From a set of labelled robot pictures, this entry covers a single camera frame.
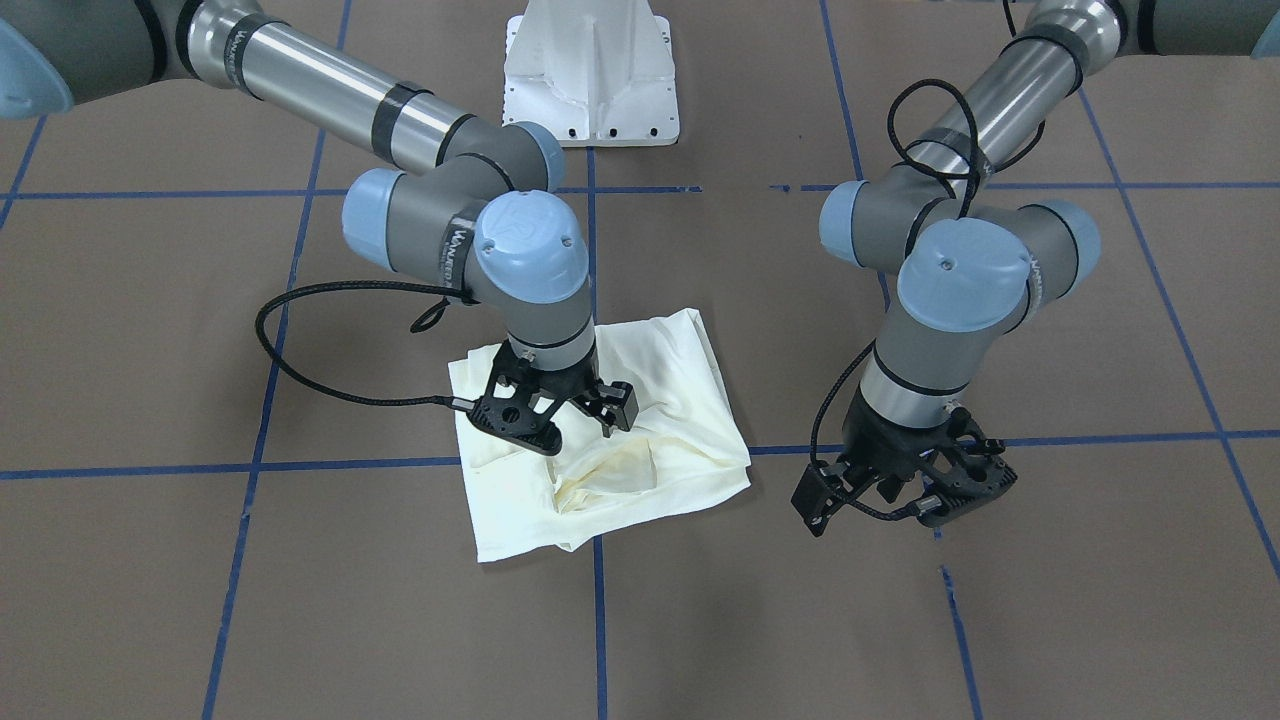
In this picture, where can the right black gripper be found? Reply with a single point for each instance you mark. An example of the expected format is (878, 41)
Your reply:
(573, 381)

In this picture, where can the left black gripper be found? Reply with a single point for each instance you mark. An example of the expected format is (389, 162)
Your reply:
(868, 436)

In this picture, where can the cream cat print t-shirt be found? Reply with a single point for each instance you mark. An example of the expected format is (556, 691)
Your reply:
(684, 453)

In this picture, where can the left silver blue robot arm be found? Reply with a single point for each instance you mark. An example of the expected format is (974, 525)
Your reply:
(966, 274)

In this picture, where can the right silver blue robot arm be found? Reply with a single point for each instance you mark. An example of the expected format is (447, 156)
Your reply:
(464, 209)

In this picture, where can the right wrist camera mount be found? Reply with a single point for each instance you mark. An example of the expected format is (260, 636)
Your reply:
(519, 401)

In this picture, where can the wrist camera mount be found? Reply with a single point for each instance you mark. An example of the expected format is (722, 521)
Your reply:
(963, 467)
(519, 401)

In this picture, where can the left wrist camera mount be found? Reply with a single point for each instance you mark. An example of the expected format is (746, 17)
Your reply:
(963, 467)

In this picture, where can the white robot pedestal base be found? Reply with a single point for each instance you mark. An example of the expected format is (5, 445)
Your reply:
(594, 73)

